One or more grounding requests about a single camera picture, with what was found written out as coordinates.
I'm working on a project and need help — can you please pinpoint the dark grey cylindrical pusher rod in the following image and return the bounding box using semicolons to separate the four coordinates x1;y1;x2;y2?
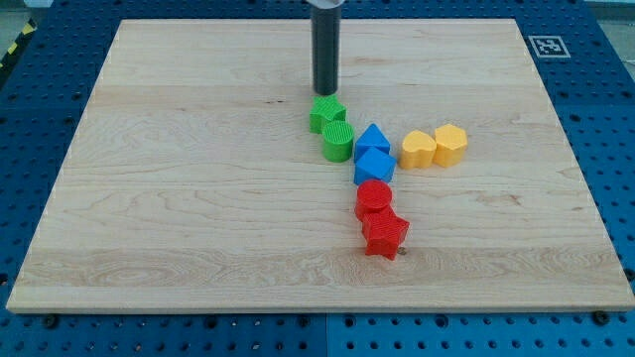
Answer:
311;4;341;95

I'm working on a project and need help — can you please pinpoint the red star block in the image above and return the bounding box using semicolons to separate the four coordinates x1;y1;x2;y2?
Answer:
362;206;410;261

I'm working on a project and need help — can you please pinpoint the green star block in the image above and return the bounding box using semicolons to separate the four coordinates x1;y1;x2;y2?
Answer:
310;94;347;134

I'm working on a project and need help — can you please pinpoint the light wooden board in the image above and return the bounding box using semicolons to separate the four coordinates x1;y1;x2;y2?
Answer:
7;19;634;314

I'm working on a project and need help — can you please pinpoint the yellow heart block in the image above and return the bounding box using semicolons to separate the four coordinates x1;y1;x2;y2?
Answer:
398;130;437;170

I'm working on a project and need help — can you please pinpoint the green cylinder block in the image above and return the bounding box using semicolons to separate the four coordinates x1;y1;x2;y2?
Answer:
322;121;354;163

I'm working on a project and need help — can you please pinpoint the white rod mount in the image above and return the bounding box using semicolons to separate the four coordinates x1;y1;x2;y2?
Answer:
306;0;345;9

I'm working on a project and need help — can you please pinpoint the white fiducial marker tag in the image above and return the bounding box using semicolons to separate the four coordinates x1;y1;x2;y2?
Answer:
528;35;571;59

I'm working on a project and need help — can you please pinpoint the blue triangle block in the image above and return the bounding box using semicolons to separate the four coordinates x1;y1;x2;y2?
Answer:
354;124;391;162

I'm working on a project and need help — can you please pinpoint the yellow hexagon block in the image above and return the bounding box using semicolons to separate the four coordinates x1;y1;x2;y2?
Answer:
433;124;468;168

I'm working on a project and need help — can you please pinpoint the blue cube block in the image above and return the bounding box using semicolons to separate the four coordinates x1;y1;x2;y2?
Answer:
353;148;397;185

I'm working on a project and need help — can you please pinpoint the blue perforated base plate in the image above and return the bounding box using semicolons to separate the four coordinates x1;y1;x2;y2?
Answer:
1;0;634;356

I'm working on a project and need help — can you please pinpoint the red cylinder block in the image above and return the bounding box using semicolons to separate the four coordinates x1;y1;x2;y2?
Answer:
354;178;393;221

